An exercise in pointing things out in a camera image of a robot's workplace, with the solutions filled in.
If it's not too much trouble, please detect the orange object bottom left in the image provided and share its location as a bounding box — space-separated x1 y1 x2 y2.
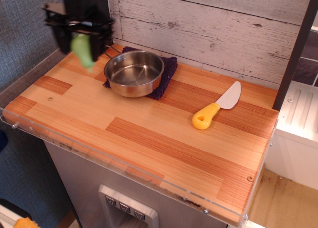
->
13 217 39 228

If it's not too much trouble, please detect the green toy pear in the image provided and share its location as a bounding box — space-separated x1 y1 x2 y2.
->
70 33 95 73

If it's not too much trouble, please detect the yellow handled toy knife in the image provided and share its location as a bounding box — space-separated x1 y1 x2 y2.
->
192 81 241 130

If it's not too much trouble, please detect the white toy sink unit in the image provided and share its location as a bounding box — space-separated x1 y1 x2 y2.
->
265 81 318 189

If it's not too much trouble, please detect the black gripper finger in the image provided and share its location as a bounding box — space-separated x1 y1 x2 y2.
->
90 34 105 62
52 26 72 54

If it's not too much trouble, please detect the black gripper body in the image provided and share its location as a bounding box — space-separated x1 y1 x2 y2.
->
41 0 114 45

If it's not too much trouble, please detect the clear acrylic edge guard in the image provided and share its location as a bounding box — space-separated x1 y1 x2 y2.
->
0 107 249 224

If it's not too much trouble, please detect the dark right frame post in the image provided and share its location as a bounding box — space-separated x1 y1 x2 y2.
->
272 0 318 111

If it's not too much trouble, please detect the stainless steel pan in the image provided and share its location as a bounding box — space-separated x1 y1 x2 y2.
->
103 45 165 98

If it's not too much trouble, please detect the purple knitted cloth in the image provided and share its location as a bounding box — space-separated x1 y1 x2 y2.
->
103 46 179 100

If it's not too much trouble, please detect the silver toy fridge cabinet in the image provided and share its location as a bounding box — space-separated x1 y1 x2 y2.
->
45 142 226 228

